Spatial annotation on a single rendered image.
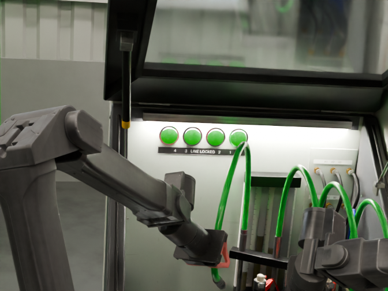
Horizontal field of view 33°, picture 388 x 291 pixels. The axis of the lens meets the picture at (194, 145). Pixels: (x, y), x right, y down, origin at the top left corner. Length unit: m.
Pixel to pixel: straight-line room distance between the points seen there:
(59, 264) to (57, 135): 0.15
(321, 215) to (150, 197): 0.28
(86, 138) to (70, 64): 4.45
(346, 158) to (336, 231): 0.73
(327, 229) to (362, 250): 0.09
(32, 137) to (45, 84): 4.53
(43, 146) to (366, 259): 0.49
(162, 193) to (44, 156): 0.37
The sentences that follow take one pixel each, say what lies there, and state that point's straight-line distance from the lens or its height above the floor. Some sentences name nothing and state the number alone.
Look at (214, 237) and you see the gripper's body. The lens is 1.26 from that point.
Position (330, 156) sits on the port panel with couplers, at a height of 1.34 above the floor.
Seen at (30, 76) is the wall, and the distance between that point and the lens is 5.26.
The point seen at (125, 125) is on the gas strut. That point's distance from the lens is 1.42.
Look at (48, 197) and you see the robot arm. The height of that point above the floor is 1.54.
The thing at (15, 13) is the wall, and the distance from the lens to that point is 5.22.
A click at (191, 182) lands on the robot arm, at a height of 1.41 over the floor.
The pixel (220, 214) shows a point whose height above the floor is 1.33.
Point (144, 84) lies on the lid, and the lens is 1.54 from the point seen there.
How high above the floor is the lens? 1.81
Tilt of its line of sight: 16 degrees down
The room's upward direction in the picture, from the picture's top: 4 degrees clockwise
